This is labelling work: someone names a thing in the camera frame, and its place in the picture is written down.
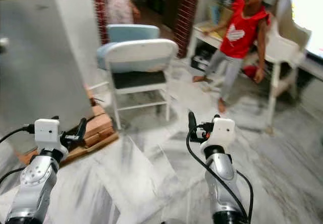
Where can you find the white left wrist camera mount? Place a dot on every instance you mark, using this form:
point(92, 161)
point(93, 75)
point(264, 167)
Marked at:
point(48, 133)

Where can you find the white high chair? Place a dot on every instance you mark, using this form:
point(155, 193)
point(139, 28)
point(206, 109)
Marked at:
point(285, 45)

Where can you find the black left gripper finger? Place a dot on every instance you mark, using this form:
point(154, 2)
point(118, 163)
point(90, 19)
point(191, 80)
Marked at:
point(56, 118)
point(82, 127)

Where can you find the brick and wood fridge stand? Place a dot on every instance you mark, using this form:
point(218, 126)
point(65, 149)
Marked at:
point(98, 130)

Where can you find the grey fridge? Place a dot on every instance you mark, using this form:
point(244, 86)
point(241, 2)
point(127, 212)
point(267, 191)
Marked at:
point(40, 67)

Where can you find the person in pink dress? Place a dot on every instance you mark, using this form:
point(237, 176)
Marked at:
point(118, 2)

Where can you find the white table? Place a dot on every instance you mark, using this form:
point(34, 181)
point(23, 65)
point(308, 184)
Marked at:
point(204, 32)

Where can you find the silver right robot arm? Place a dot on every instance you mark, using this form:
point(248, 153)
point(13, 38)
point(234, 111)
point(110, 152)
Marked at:
point(222, 176)

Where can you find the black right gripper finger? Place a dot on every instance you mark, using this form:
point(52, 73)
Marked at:
point(216, 117)
point(192, 122)

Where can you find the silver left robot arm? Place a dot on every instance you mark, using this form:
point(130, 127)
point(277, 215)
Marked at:
point(36, 183)

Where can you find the light blue chair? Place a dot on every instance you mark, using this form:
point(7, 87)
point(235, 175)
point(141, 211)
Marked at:
point(132, 32)

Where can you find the child in red top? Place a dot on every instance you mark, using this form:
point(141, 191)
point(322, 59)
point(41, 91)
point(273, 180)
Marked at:
point(239, 32)

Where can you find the white chair with blue cushion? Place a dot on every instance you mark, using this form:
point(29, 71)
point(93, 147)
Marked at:
point(139, 57)

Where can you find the black crate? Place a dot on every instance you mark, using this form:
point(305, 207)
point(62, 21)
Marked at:
point(202, 60)

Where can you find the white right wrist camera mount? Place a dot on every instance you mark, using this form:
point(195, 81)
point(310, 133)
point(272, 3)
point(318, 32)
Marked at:
point(221, 129)

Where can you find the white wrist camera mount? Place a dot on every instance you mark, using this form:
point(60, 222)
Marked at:
point(48, 133)
point(221, 129)

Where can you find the red object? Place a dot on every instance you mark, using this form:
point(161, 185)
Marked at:
point(250, 71)

